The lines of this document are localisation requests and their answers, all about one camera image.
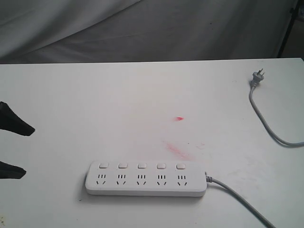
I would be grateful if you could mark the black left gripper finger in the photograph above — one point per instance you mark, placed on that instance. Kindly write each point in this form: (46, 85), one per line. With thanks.
(9, 121)
(8, 171)

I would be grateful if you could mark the white five-outlet power strip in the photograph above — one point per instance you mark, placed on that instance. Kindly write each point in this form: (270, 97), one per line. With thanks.
(146, 178)

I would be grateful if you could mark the grey backdrop cloth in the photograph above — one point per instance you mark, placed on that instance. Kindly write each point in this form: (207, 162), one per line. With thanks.
(88, 31)

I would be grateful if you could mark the black tripod stand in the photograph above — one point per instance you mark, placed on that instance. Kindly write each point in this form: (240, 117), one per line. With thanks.
(293, 16)

